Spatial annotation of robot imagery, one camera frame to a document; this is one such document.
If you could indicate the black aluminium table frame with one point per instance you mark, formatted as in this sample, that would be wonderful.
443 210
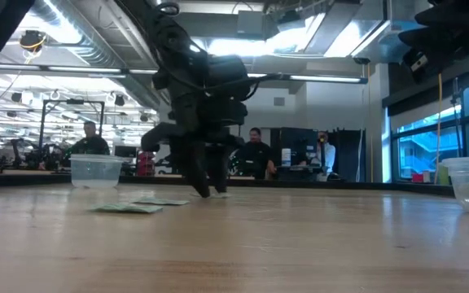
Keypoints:
340 185

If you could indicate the white wipes canister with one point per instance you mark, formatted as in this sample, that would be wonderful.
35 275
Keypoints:
286 157

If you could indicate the person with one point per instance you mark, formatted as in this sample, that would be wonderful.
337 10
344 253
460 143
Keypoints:
326 150
255 152
91 142

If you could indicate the small red box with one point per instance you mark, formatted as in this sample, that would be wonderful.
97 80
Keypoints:
417 177

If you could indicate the black curtain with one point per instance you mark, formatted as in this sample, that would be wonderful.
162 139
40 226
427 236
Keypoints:
350 154

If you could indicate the black metal gantry frame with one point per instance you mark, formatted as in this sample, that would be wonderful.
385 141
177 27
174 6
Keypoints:
71 101

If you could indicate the small clear plastic cup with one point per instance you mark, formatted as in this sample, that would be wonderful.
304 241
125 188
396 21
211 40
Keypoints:
96 171

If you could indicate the black dome security camera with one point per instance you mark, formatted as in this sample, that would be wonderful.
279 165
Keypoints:
361 60

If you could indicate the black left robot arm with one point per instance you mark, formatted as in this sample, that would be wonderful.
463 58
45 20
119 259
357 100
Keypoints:
165 32

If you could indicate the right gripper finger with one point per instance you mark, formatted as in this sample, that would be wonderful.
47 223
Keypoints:
430 37
450 14

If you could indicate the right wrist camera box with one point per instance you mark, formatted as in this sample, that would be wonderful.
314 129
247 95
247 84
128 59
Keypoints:
417 63

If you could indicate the silver corrugated air duct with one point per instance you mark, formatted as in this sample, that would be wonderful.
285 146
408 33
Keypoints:
92 51

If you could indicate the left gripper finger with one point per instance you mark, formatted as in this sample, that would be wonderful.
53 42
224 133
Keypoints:
195 171
220 171

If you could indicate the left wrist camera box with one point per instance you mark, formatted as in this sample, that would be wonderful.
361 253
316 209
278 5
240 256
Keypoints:
228 77

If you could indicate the red tool cabinet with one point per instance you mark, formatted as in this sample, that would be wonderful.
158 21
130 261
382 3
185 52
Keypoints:
146 163

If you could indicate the dark cabinet panel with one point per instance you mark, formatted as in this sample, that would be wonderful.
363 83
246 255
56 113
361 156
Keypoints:
299 142

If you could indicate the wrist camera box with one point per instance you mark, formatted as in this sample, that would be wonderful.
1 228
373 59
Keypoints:
228 77
417 63

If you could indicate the long ceiling light fixture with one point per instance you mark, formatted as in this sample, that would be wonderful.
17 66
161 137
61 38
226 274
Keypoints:
324 78

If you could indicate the background black robot arm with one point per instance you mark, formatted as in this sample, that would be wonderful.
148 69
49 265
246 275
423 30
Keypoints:
163 164
35 156

